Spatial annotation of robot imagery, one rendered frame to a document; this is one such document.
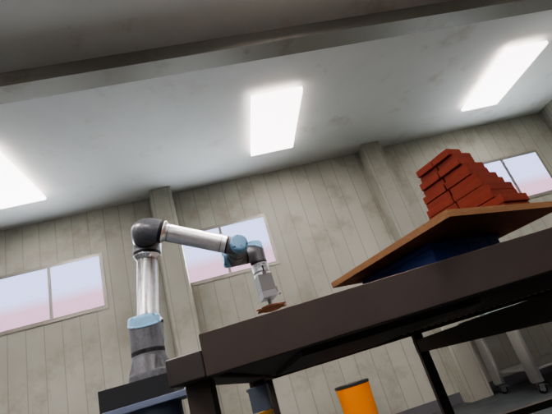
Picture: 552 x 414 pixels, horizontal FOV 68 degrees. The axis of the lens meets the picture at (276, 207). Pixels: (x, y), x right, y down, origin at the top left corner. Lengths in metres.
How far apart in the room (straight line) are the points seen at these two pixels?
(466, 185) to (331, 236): 4.80
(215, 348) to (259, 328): 0.11
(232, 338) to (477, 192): 0.79
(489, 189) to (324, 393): 4.61
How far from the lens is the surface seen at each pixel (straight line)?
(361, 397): 4.76
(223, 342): 0.99
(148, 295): 1.76
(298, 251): 5.91
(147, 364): 1.54
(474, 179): 1.33
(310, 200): 6.25
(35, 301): 6.32
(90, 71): 4.06
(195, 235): 1.71
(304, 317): 0.97
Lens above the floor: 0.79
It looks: 23 degrees up
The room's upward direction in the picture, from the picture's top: 17 degrees counter-clockwise
